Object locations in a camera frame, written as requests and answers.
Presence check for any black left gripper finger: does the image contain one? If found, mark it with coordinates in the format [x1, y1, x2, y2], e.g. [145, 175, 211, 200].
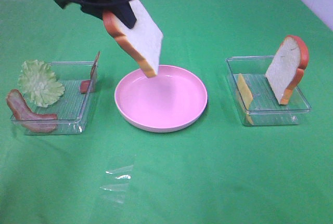
[112, 0, 137, 29]

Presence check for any bread slice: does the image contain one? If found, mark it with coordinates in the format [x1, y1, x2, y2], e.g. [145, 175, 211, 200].
[103, 0, 163, 77]
[265, 35, 309, 105]

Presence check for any straight ham strip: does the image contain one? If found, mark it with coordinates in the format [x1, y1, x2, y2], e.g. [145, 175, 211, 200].
[80, 51, 100, 94]

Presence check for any green lettuce leaf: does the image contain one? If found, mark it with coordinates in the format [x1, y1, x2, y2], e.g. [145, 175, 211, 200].
[18, 60, 65, 108]

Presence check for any curved bacon strip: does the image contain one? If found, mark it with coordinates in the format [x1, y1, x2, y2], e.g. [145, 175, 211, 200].
[6, 89, 57, 133]

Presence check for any pink round plate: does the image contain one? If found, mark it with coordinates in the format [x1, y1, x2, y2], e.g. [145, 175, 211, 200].
[114, 65, 208, 133]

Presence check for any left clear plastic container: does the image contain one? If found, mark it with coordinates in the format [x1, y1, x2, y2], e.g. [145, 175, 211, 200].
[10, 61, 98, 135]

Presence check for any clear plastic container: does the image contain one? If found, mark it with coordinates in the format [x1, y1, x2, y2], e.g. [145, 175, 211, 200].
[226, 56, 312, 126]
[10, 61, 98, 135]

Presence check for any yellow cheese slice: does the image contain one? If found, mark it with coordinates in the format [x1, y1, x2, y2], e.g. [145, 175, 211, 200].
[237, 73, 254, 125]

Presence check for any right clear plastic container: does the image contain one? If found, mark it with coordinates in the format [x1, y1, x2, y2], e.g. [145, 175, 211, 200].
[226, 56, 312, 126]

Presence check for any clear plastic film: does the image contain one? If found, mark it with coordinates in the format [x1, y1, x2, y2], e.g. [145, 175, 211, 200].
[99, 155, 135, 205]

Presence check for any green tablecloth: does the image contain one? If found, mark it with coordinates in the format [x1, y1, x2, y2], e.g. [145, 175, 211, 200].
[1, 0, 332, 223]

